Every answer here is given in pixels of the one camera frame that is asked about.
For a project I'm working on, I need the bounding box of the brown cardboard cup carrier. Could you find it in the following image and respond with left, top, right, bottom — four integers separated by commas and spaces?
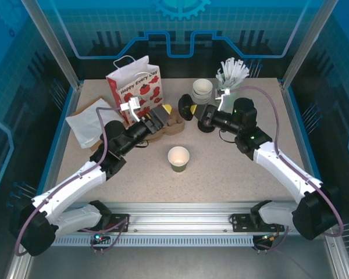
147, 112, 186, 144

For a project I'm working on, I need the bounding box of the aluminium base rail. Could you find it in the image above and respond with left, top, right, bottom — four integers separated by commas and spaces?
45, 201, 312, 237

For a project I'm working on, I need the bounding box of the small lit connector board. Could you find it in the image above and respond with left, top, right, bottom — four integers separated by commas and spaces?
260, 234, 280, 244
93, 231, 111, 245

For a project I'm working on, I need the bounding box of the green paper coffee cup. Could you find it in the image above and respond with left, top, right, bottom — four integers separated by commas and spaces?
167, 145, 191, 174

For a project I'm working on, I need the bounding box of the slotted grey cable duct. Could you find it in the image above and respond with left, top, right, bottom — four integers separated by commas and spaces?
51, 234, 256, 248

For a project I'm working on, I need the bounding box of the stack of black lids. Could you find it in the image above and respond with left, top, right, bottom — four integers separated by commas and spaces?
197, 120, 219, 134

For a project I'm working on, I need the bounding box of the aluminium frame post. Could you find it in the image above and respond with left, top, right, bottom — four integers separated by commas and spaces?
19, 0, 84, 90
280, 0, 340, 90

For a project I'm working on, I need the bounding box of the white red printed paper bag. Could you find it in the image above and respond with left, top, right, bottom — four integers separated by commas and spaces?
105, 55, 164, 126

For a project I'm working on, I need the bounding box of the brown paper sleeve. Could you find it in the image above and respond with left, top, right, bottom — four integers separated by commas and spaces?
72, 96, 105, 152

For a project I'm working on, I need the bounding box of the white paper napkin stack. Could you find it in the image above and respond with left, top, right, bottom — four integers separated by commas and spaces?
65, 98, 126, 149

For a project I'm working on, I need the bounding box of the stack of green paper cups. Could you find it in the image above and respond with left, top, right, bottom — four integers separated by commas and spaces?
191, 78, 214, 106

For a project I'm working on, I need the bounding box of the white wrapped straw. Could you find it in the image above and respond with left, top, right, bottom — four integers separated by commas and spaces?
220, 60, 232, 87
225, 58, 237, 87
234, 64, 250, 87
216, 68, 228, 85
231, 59, 245, 87

